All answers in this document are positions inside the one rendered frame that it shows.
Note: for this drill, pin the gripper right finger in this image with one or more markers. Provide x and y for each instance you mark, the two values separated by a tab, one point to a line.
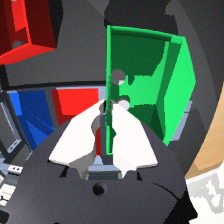
137	147

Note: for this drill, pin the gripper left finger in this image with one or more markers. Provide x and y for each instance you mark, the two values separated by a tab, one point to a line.
70	145

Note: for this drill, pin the grey metal shelf rack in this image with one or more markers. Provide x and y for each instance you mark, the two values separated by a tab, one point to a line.
34	113

